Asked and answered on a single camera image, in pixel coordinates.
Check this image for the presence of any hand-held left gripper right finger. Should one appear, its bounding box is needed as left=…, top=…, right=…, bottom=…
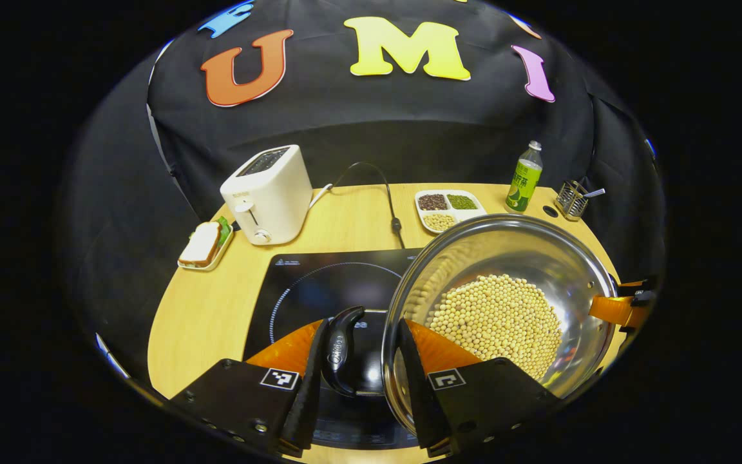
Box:
left=398, top=318, right=565, bottom=458

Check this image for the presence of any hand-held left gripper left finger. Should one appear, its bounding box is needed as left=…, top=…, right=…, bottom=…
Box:
left=168, top=318, right=332, bottom=458

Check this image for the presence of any steel pot with black handle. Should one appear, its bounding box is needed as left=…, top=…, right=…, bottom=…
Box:
left=321, top=214, right=620, bottom=436

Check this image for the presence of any black induction cooktop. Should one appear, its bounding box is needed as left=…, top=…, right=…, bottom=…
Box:
left=242, top=248, right=424, bottom=452

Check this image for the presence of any pile of soybeans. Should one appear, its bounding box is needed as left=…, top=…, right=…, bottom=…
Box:
left=427, top=274, right=563, bottom=381

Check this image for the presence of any green drink bottle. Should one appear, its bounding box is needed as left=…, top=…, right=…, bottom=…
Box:
left=506, top=141, right=544, bottom=213

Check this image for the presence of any small green sandwich plate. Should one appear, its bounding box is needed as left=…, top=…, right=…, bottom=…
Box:
left=176, top=216, right=235, bottom=272

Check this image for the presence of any white divided bean dish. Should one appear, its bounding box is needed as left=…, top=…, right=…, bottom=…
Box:
left=414, top=189, right=488, bottom=234

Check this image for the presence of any sandwich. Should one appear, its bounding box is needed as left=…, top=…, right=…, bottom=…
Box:
left=179, top=221, right=222, bottom=267

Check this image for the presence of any white toaster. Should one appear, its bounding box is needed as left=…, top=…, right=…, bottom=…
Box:
left=220, top=144, right=314, bottom=246

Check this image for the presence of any metal wire cutlery holder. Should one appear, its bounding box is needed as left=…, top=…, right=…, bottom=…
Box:
left=554, top=180, right=589, bottom=222

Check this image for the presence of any black power cable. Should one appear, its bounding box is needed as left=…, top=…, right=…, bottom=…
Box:
left=331, top=162, right=406, bottom=249

